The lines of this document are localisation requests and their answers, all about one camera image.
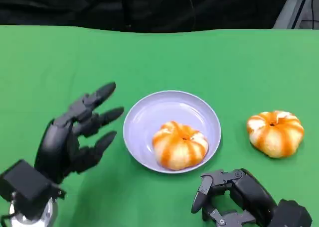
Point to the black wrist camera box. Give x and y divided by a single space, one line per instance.
27 184
291 214

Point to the orange and white bread roll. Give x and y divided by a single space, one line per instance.
179 147
276 137

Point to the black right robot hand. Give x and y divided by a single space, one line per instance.
251 194

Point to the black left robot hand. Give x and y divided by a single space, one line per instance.
57 149

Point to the lilac plate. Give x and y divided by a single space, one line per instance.
149 117

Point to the black backdrop curtain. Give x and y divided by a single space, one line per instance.
99 8

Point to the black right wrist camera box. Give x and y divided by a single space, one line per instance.
291 214

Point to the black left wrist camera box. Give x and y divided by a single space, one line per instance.
27 184

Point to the grey metal frame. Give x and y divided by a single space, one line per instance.
286 15

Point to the green table cloth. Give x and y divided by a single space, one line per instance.
74 62

